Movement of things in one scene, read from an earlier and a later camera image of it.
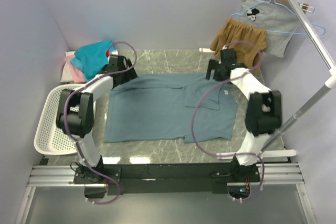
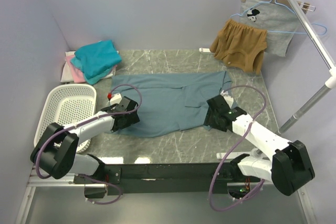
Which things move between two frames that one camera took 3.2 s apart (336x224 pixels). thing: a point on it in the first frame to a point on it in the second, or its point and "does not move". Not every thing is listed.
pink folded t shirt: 78,76 does not move
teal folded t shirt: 92,57 does not move
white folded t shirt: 67,75 does not move
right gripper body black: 219,75 to 211,119
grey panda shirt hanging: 281,22 does not move
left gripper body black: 128,75 to 132,118
